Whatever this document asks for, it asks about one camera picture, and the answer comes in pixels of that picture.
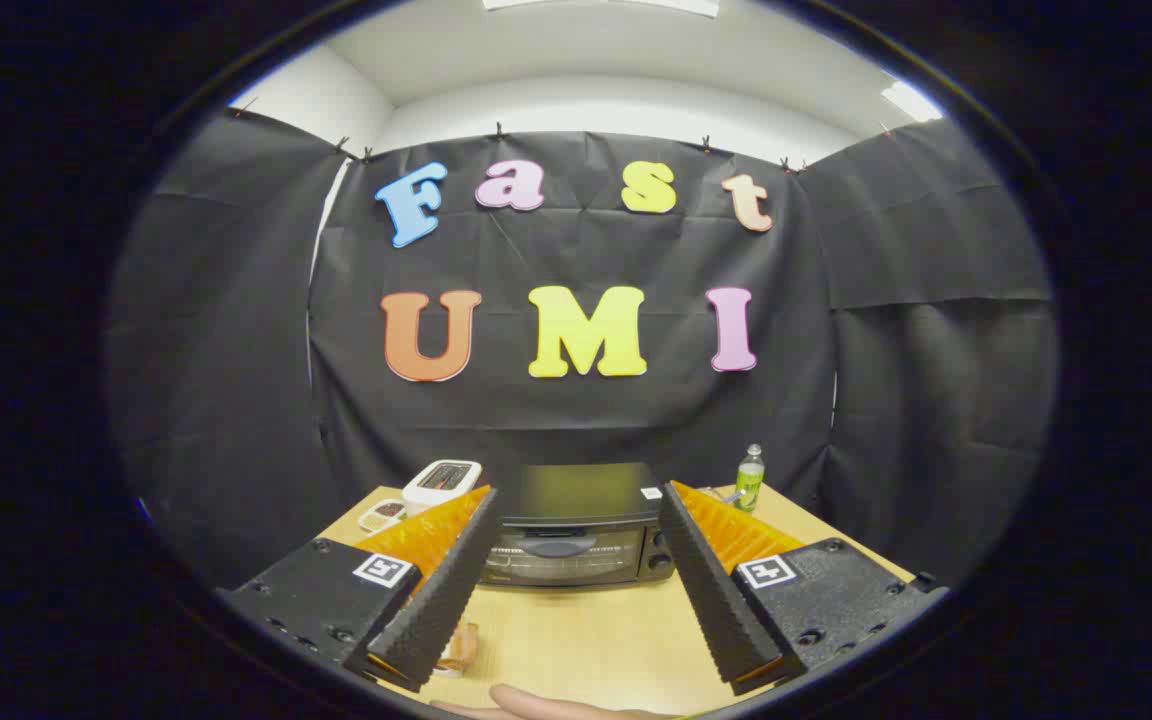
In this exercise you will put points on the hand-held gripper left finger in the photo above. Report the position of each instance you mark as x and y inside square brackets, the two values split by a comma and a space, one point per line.
[446, 600]

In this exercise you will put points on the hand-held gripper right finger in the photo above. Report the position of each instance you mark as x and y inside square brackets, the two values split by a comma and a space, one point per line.
[721, 600]

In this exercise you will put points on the brown bread sandwich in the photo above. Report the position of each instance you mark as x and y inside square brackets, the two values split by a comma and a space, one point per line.
[464, 645]

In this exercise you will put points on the black toaster oven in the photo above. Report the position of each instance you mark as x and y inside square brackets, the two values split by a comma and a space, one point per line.
[576, 500]

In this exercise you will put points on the white pop-up toaster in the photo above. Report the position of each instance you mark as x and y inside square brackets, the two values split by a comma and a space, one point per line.
[441, 478]

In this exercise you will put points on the small white snack dish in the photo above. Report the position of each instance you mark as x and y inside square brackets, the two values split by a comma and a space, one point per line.
[381, 515]

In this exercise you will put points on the green label drink bottle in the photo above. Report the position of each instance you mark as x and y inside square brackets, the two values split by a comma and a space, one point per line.
[750, 480]

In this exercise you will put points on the black backdrop cloth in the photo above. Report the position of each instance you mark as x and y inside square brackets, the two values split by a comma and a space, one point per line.
[236, 350]

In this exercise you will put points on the small ceiling light panel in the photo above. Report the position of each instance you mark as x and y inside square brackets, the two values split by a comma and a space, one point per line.
[911, 100]

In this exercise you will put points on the long ceiling light panel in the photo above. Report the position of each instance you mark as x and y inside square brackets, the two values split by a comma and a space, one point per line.
[596, 5]

